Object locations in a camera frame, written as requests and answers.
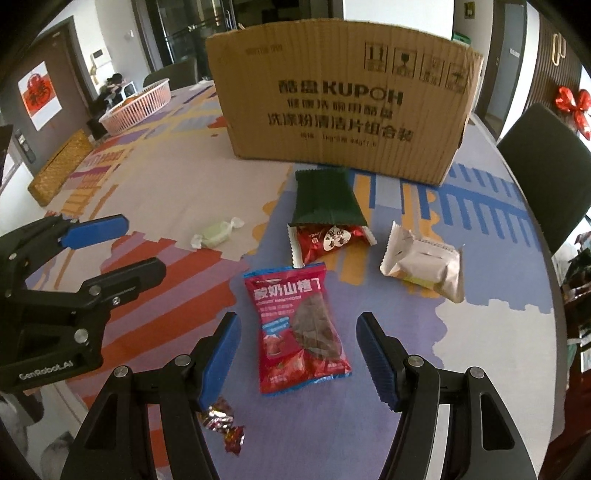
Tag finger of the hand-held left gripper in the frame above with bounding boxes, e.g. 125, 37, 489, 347
0, 213, 130, 296
23, 257, 166, 325

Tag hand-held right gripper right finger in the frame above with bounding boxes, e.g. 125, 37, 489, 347
355, 311, 539, 480

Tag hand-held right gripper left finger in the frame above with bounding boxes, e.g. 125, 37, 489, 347
60, 311, 242, 480

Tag red foil candy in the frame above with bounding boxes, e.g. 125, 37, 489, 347
198, 396, 247, 457

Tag large red snack packet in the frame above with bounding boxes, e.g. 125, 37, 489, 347
244, 261, 352, 395

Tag green candy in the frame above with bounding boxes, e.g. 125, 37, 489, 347
190, 216, 247, 250

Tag white and yellow snack packet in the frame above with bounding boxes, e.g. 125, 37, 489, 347
379, 220, 464, 304

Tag red heart print snack packet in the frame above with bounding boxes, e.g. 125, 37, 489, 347
287, 223, 377, 268

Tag dark green snack packet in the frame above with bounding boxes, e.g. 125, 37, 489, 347
291, 167, 370, 228

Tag brown cardboard box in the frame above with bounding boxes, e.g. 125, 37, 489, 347
205, 17, 485, 188

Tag yellow woven tissue box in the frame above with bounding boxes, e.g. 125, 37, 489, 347
27, 129, 95, 207

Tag colourful printed table mat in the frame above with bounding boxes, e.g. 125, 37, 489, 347
0, 80, 566, 480

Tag pink plastic basket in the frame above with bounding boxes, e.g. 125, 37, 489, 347
99, 78, 172, 136

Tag black plush toy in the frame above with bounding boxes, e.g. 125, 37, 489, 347
88, 73, 127, 139

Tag brown entrance door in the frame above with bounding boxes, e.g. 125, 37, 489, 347
9, 16, 90, 176

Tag red and white door poster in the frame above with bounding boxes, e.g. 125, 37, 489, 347
17, 60, 63, 131

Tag dark dining chair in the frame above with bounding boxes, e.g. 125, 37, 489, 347
142, 58, 200, 88

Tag black framed glass sliding door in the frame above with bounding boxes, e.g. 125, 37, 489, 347
131, 0, 345, 79

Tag large black chair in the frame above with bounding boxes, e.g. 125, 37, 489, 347
496, 102, 591, 254

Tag grey interior door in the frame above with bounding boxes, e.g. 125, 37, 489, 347
485, 0, 527, 121

